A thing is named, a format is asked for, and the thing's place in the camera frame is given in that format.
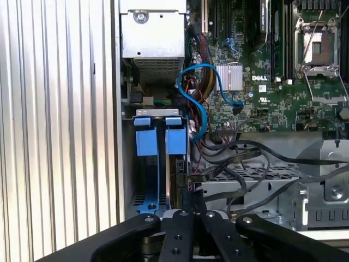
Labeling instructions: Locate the long black wire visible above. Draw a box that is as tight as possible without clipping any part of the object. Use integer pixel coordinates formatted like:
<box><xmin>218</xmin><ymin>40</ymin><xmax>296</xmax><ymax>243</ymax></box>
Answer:
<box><xmin>203</xmin><ymin>138</ymin><xmax>349</xmax><ymax>168</ymax></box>
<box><xmin>226</xmin><ymin>163</ymin><xmax>349</xmax><ymax>218</ymax></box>

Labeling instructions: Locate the metal socket cover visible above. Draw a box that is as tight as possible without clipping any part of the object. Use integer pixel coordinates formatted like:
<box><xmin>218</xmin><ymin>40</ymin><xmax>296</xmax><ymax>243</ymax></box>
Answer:
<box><xmin>303</xmin><ymin>67</ymin><xmax>349</xmax><ymax>105</ymax></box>

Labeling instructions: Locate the silver chipset heatsink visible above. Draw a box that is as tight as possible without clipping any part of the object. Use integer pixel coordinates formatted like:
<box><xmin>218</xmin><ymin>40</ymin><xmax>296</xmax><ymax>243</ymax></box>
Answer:
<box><xmin>216</xmin><ymin>63</ymin><xmax>244</xmax><ymax>92</ymax></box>

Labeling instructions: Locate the blue wire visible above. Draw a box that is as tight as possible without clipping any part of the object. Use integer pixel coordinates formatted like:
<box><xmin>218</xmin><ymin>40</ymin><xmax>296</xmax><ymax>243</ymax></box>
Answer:
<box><xmin>176</xmin><ymin>63</ymin><xmax>245</xmax><ymax>142</ymax></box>

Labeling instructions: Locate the black PC case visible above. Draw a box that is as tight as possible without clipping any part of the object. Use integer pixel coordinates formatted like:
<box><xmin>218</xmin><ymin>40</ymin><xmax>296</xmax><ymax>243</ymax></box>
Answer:
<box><xmin>110</xmin><ymin>0</ymin><xmax>349</xmax><ymax>249</ymax></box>

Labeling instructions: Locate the green RAM stick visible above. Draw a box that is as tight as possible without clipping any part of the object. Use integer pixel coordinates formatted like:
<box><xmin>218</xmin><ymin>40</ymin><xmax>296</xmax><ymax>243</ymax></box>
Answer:
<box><xmin>272</xmin><ymin>7</ymin><xmax>283</xmax><ymax>80</ymax></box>

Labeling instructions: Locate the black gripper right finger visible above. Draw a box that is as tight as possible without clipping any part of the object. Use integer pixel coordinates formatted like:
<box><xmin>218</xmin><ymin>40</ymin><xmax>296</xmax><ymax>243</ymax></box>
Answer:
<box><xmin>195</xmin><ymin>190</ymin><xmax>349</xmax><ymax>262</ymax></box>

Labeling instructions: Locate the grey power supply unit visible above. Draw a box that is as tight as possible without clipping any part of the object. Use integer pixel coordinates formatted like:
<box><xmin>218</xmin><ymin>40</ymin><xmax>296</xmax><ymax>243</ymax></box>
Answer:
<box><xmin>119</xmin><ymin>8</ymin><xmax>188</xmax><ymax>86</ymax></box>

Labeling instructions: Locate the white expansion slot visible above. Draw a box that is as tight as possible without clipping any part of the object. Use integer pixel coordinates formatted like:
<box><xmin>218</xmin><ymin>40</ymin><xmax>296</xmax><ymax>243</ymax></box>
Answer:
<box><xmin>201</xmin><ymin>0</ymin><xmax>210</xmax><ymax>35</ymax></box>

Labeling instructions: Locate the empty blue disk carrier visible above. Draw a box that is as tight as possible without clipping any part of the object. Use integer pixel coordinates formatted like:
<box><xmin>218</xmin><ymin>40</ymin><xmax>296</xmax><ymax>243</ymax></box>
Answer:
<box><xmin>133</xmin><ymin>116</ymin><xmax>162</xmax><ymax>217</ymax></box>

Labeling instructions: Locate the hard disk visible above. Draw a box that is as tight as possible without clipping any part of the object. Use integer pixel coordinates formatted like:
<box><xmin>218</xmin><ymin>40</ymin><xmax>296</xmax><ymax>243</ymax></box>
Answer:
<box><xmin>164</xmin><ymin>116</ymin><xmax>189</xmax><ymax>216</ymax></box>

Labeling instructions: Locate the CPU socket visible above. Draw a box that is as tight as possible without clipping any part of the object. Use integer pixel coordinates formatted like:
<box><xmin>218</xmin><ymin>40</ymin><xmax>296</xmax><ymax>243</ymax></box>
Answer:
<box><xmin>293</xmin><ymin>16</ymin><xmax>342</xmax><ymax>80</ymax></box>

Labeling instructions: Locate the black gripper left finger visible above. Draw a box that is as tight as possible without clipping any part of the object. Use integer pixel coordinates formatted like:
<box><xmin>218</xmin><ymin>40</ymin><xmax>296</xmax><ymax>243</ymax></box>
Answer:
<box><xmin>91</xmin><ymin>189</ymin><xmax>196</xmax><ymax>262</ymax></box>

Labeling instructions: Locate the metal disk bay cage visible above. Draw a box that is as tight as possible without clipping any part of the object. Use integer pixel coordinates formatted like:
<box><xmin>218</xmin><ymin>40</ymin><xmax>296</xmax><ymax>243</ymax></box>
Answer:
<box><xmin>189</xmin><ymin>163</ymin><xmax>309</xmax><ymax>228</ymax></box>

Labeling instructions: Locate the green motherboard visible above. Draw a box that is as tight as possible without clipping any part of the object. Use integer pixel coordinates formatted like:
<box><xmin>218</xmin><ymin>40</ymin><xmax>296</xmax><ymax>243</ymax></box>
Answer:
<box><xmin>186</xmin><ymin>0</ymin><xmax>349</xmax><ymax>135</ymax></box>

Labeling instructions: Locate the multicoloured power cable bundle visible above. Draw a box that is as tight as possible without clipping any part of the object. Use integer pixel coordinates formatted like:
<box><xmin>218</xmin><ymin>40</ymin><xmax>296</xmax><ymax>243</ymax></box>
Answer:
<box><xmin>186</xmin><ymin>23</ymin><xmax>215</xmax><ymax>143</ymax></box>

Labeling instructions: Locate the black disk wire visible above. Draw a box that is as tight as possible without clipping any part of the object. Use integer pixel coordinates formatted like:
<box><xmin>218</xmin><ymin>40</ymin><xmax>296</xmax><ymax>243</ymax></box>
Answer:
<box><xmin>188</xmin><ymin>160</ymin><xmax>248</xmax><ymax>212</ymax></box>

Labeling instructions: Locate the metal locking lever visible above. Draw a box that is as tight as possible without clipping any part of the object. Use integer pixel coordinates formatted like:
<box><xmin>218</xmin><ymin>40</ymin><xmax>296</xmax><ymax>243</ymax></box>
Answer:
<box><xmin>300</xmin><ymin>10</ymin><xmax>324</xmax><ymax>63</ymax></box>

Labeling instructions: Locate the black graphics card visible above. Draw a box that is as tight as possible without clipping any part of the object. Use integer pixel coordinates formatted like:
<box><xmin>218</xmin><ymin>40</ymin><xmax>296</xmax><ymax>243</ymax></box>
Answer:
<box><xmin>246</xmin><ymin>0</ymin><xmax>272</xmax><ymax>54</ymax></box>

